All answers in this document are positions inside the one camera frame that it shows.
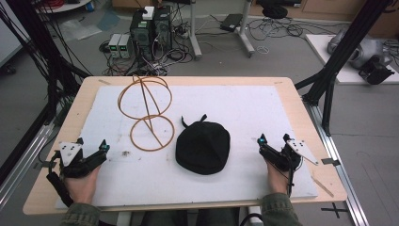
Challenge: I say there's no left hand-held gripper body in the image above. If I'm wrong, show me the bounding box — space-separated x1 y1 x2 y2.
57 140 110 180

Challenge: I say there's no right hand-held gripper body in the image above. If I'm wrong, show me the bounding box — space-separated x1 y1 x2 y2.
258 139 320 172

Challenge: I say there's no person's right hand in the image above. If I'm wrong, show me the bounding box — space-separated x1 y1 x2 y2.
264 158 292 196

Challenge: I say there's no person's left hand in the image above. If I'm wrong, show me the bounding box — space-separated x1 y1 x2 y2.
64 165 102 205

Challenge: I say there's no black tape strip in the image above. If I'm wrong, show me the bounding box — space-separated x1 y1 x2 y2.
33 159 58 171
320 157 342 167

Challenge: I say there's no light wooden table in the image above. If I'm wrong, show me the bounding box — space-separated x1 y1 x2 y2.
22 75 348 217

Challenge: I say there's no thin wooden stick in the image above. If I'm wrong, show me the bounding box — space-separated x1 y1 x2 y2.
310 174 336 199

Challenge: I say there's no white foam mat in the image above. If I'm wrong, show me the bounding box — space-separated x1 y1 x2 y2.
55 85 319 210

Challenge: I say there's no black knit hat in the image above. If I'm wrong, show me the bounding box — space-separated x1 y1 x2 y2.
175 114 231 176

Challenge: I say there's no white table leg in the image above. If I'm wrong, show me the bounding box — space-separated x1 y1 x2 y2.
116 211 134 226
247 205 263 226

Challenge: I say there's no black tape cross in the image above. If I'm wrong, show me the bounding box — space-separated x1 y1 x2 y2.
320 202 350 219

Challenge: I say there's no white platform board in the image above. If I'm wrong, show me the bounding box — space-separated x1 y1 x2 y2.
305 33 399 86

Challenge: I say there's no grey power supply unit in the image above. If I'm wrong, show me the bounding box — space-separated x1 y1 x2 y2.
107 33 122 59
118 33 134 59

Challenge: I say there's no grey desk leg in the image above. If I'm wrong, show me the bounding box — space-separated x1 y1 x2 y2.
187 0 203 61
235 0 256 58

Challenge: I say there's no clear plastic sheet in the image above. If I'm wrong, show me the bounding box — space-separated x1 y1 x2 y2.
58 18 104 42

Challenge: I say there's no black device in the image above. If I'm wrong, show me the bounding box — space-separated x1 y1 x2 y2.
358 56 396 86

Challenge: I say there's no black computer tower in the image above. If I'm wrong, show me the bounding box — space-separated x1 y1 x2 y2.
152 5 174 52
129 8 155 61

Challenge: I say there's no grey rounded shell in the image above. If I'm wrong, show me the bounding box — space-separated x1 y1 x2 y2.
327 28 393 71

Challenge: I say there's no black flat box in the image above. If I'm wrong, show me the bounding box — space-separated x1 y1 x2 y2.
219 12 245 33

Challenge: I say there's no black stool base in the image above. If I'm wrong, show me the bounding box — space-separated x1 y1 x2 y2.
261 4 290 21

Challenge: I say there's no round white table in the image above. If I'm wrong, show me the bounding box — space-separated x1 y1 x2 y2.
35 0 92 15

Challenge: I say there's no white box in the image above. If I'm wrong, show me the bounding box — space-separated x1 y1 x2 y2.
141 6 156 21

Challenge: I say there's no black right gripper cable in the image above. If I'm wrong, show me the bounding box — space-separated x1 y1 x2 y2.
285 161 304 200

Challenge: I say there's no aluminium rail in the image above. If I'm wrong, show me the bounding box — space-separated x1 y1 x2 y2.
301 99 371 226
0 122 56 211

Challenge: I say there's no wooden ring hat stand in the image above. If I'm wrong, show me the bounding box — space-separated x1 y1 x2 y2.
117 74 176 153

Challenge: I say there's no white cable coil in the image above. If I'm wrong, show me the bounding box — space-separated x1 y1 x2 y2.
255 44 271 56

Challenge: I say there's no black metal frame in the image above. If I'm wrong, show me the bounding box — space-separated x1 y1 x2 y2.
0 0 92 186
294 0 399 137

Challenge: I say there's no tangle of cables by computers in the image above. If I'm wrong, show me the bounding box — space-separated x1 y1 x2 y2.
98 18 197 77

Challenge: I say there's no tangle of black floor cables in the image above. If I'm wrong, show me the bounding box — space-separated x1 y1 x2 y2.
246 15 343 42

